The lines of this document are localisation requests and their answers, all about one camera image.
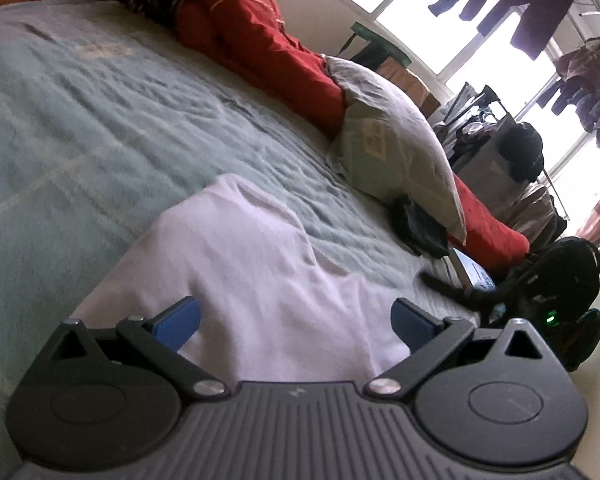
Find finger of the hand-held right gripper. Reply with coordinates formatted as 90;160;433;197
419;271;506;312

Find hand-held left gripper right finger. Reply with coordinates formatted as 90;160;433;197
364;298;556;403

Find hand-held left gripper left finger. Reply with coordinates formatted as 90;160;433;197
47;296;229;403

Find white t-shirt with blue print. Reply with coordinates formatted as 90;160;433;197
77;174;481;386

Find hanging dark clothes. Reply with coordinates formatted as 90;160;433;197
412;0;600;161

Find blue book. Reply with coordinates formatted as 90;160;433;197
449;247;498;295

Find black pouch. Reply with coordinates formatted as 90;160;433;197
390;195;451;257

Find black bag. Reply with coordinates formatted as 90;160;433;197
499;122;546;184

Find grey-green pillow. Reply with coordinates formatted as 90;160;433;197
326;56;468;246

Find grey folded rack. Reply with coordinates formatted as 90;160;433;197
430;82;513;161

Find cardboard box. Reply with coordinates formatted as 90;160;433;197
379;60;442;118

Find green stool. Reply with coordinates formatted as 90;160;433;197
337;21;413;70

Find window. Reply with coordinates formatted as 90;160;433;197
290;0;600;246

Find red quilt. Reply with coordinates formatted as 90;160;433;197
147;0;531;273

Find dark cloth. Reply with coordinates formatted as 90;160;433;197
124;0;187;27

